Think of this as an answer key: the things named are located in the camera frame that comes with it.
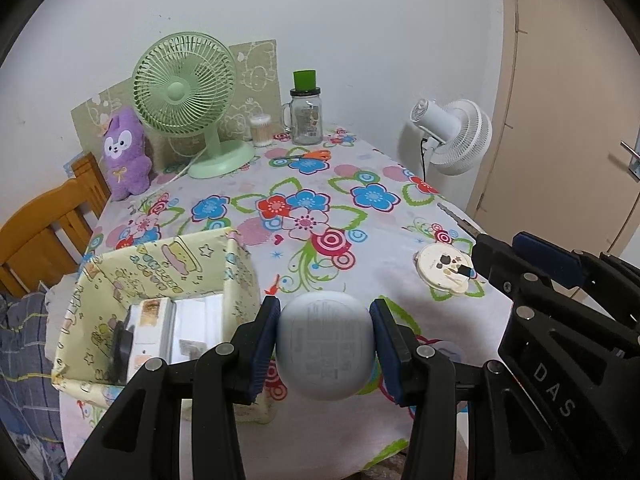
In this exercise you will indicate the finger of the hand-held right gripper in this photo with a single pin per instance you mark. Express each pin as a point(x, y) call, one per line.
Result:
point(545, 255)
point(500, 265)

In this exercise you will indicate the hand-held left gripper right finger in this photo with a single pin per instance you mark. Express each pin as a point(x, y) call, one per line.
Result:
point(386, 345)

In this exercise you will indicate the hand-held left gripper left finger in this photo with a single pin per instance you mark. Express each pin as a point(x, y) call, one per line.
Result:
point(265, 340)

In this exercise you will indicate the white oval case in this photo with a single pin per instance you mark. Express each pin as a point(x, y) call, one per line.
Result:
point(325, 340)

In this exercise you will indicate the white remote control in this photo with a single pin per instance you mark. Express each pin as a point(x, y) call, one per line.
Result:
point(155, 335)

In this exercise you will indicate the yellow printed fabric box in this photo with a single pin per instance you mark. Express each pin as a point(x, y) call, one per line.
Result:
point(165, 260)

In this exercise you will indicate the black rounded object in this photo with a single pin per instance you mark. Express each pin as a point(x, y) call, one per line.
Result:
point(121, 355)

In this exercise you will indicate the small black rectangular object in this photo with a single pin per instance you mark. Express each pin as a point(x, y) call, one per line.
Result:
point(465, 271)

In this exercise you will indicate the cream bear shaped coaster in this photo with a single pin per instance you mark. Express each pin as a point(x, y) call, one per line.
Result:
point(435, 265)

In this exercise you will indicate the white standing fan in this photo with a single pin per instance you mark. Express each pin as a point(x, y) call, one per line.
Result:
point(460, 135)

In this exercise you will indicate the beige door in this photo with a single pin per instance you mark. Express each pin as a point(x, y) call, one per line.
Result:
point(565, 110)

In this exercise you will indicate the cotton swab container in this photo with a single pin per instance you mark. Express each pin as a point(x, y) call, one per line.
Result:
point(260, 132)

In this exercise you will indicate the white cloth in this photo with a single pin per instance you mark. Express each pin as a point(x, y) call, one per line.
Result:
point(56, 302)

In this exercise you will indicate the purple plush toy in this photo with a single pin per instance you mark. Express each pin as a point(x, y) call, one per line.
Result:
point(125, 170)

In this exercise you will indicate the glass jar with green lid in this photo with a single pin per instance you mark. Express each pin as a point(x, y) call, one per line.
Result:
point(306, 120)

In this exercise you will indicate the blue plaid blanket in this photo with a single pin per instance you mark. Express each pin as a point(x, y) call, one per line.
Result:
point(25, 350)

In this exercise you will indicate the wooden chair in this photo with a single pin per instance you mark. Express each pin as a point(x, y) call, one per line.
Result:
point(40, 220)

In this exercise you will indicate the green desk fan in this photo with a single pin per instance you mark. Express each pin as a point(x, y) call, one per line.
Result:
point(175, 91)

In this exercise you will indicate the beige cartoon printed board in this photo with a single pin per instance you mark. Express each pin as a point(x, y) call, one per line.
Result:
point(255, 70)

